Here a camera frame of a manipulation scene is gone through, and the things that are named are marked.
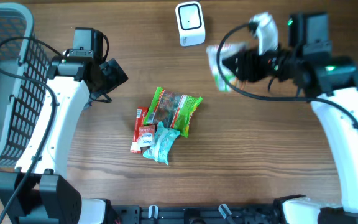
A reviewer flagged green gummy candy bag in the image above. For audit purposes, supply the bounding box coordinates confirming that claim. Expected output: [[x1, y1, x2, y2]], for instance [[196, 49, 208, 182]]
[[143, 86, 203, 138]]

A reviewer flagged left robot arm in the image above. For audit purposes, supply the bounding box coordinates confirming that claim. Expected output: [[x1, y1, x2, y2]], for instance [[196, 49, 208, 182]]
[[0, 27, 127, 223]]

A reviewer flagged red chocolate bar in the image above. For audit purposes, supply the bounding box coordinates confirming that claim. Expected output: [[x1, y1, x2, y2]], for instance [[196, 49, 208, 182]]
[[130, 106, 149, 154]]

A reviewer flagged grey plastic shopping basket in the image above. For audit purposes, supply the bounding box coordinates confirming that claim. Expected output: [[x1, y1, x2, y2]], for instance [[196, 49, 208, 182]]
[[0, 3, 49, 167]]

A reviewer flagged red orange snack packet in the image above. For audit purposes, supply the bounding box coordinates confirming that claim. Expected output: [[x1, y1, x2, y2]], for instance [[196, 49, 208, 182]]
[[137, 125, 155, 147]]

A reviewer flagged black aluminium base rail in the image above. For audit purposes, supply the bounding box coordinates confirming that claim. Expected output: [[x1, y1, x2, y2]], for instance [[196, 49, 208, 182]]
[[106, 204, 280, 224]]

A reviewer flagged white barcode scanner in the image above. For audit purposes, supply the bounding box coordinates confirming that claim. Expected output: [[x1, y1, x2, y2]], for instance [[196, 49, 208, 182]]
[[175, 1, 206, 47]]

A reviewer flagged cup noodles container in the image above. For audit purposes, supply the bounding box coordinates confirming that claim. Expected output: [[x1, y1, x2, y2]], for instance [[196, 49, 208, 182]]
[[206, 42, 250, 93]]

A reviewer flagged teal candy bag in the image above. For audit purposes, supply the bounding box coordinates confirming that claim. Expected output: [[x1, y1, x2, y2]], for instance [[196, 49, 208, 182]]
[[143, 121, 180, 165]]

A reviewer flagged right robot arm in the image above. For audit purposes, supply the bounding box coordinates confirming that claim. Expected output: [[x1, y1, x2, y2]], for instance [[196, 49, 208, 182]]
[[216, 12, 358, 223]]

